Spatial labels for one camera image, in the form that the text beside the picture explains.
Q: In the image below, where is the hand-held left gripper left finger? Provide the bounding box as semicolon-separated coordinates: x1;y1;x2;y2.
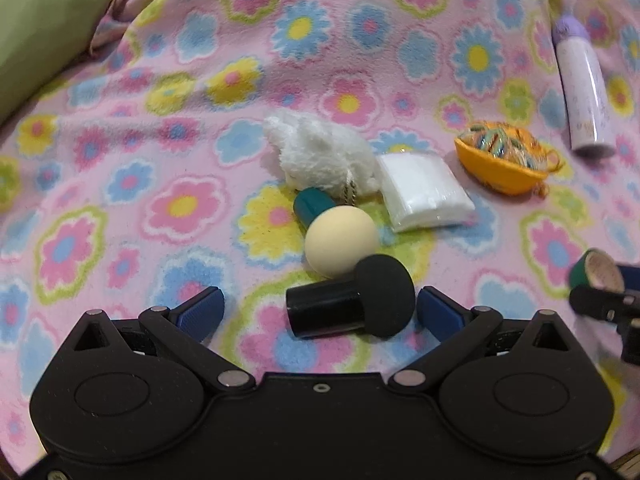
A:
57;286;256;391

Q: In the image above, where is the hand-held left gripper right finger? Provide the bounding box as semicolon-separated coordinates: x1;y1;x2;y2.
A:
389;287;583;392

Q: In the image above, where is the green tape roll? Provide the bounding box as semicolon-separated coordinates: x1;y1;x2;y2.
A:
569;249;626;292

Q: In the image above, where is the black makeup sponge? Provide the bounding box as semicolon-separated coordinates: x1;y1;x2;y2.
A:
286;254;416;339

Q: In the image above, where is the white tissue packet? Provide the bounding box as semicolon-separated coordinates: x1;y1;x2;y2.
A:
375;152;476;233

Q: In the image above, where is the white plush toy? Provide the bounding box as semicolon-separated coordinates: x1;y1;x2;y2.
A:
262;112;383;206

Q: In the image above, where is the pink floral fleece blanket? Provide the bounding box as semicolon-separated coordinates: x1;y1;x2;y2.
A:
0;0;640;476

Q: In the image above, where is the purple and white bottle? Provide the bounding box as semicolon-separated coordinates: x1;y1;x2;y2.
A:
550;12;617;157

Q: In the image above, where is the green cushion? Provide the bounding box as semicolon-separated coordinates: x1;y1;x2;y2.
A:
0;0;113;127

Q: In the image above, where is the cream makeup sponge teal handle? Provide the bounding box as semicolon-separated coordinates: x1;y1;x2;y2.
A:
292;186;378;279

